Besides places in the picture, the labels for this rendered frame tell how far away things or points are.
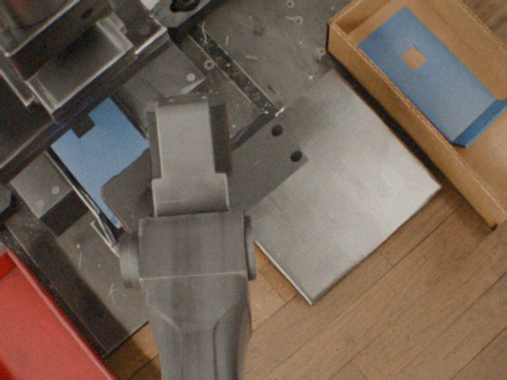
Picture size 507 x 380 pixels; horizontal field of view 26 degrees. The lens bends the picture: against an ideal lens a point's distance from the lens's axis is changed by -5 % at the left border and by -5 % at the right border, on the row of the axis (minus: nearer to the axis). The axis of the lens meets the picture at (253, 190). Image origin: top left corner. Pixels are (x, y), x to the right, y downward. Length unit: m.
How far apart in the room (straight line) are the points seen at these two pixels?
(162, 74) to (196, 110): 0.28
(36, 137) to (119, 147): 0.16
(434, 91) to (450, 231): 0.14
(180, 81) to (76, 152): 0.11
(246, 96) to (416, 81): 0.17
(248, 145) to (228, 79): 0.28
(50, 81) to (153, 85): 0.21
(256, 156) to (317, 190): 0.22
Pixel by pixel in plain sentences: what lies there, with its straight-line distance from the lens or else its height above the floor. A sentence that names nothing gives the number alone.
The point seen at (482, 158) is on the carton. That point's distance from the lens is 1.10.
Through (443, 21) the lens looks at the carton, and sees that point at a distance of 1.14.
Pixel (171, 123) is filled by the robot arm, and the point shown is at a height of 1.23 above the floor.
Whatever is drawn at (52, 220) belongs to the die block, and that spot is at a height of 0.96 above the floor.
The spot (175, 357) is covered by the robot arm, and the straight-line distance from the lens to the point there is 0.66.
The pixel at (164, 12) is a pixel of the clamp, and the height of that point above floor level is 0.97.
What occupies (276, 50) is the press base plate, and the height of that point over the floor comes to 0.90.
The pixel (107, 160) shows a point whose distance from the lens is 1.00.
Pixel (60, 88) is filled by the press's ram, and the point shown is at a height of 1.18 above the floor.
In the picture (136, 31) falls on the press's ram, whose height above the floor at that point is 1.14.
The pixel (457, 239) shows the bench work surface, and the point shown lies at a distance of 1.08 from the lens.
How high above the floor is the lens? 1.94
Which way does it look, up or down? 75 degrees down
